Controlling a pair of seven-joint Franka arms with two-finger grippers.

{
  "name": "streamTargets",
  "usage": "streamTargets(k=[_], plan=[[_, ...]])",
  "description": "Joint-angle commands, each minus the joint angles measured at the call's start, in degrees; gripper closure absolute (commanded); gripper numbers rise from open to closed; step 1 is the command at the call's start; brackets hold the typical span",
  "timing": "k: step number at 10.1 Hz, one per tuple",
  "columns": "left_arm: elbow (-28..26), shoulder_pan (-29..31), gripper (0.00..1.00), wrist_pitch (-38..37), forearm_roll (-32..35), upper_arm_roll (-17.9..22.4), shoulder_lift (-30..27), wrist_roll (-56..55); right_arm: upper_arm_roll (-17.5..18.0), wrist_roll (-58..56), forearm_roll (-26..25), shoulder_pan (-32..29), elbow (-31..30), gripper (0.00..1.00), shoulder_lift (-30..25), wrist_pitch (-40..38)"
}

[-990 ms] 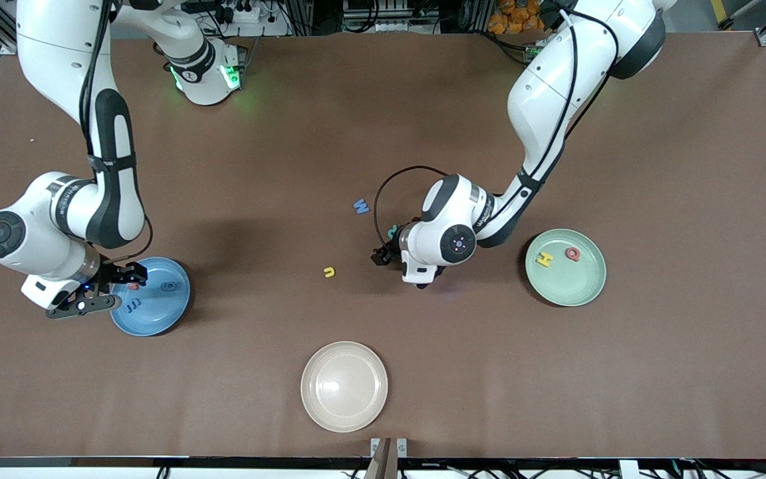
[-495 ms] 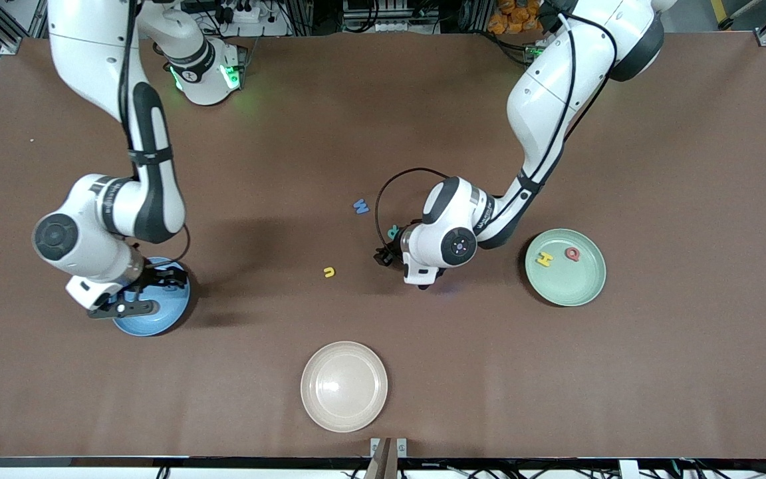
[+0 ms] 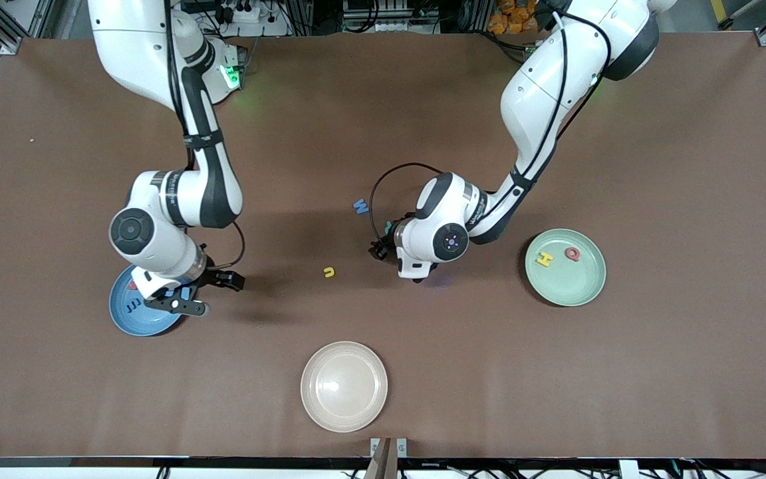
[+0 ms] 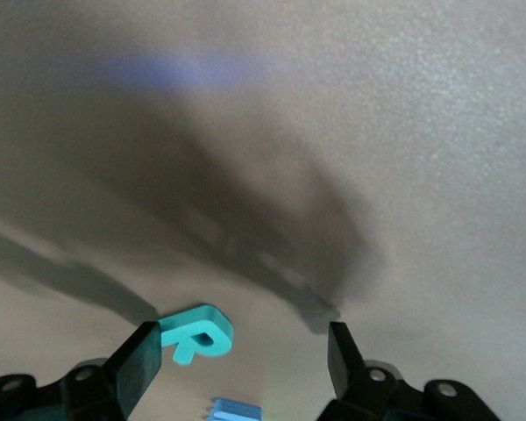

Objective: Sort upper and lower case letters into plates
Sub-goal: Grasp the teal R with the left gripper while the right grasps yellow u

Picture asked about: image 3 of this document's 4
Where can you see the blue foam letter W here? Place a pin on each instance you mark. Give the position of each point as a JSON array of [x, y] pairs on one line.
[[361, 206]]

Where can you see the light green plastic plate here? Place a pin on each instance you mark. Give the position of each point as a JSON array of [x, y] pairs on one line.
[[566, 283]]

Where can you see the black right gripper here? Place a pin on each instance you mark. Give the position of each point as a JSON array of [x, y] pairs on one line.
[[217, 277]]

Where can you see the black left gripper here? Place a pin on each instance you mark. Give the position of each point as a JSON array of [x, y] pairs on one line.
[[380, 249]]

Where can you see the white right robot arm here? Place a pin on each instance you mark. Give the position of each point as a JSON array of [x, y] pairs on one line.
[[137, 53]]

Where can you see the yellow foam letter H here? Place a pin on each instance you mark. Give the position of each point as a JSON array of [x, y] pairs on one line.
[[544, 259]]

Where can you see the blue plastic plate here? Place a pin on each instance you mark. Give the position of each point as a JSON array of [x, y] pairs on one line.
[[150, 322]]

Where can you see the beige plastic plate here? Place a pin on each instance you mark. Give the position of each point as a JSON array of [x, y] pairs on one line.
[[343, 386]]

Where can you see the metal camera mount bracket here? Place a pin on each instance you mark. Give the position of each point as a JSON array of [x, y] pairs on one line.
[[386, 466]]

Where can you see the pink-red foam letter Q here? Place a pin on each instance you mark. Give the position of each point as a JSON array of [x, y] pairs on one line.
[[566, 254]]

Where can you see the background electronics unit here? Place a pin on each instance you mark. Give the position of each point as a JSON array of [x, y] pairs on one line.
[[389, 25]]

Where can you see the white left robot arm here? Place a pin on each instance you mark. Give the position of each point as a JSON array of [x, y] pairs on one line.
[[556, 80]]

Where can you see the dark blue three-pronged foam letter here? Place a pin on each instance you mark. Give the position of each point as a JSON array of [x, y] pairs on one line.
[[133, 307]]

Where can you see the white power strip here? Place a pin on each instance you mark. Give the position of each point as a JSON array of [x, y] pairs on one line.
[[243, 13]]

